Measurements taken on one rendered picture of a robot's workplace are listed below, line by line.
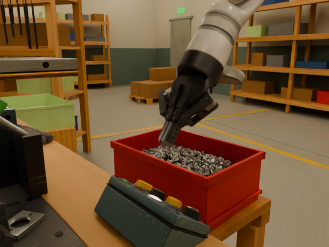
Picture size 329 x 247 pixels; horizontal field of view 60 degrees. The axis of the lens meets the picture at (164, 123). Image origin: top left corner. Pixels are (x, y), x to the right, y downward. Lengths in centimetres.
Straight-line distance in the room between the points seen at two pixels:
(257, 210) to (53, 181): 44
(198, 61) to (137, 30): 998
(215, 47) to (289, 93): 542
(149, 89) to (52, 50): 370
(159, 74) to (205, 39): 644
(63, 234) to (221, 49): 37
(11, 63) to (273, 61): 581
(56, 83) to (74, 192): 243
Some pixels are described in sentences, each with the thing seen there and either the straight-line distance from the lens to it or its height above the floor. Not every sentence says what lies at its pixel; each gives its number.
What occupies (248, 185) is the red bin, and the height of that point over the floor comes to 85.
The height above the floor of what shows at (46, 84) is 83.
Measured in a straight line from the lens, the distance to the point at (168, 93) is 52.
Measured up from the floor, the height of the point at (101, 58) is 92.
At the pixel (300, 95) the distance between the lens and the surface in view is 587.
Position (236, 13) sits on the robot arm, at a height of 120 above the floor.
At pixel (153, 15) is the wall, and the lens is 1081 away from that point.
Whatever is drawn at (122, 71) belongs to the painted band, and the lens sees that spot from 1017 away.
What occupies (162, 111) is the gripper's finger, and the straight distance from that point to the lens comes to 49.
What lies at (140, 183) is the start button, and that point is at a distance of 46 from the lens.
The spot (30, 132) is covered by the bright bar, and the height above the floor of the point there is 101.
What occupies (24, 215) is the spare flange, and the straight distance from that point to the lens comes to 49.
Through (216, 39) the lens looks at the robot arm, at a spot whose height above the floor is 116.
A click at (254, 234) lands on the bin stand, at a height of 73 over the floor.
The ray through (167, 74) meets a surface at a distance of 707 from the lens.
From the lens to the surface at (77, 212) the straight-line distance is 48.
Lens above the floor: 114
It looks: 14 degrees down
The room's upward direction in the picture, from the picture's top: straight up
